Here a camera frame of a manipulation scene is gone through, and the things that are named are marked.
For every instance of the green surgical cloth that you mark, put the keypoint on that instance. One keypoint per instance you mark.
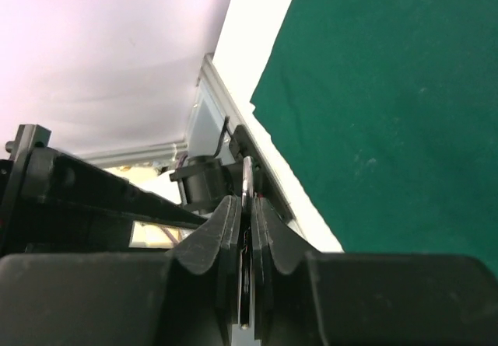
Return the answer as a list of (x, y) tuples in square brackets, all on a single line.
[(386, 111)]

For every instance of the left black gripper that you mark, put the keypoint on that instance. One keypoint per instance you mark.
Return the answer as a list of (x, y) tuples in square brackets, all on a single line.
[(53, 202)]

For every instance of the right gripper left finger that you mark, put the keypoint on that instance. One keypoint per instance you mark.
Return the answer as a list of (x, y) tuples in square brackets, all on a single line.
[(180, 297)]

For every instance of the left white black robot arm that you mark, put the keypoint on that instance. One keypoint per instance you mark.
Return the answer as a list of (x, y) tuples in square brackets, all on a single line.
[(205, 182)]

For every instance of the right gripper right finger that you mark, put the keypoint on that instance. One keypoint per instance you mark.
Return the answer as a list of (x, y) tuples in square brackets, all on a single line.
[(305, 297)]

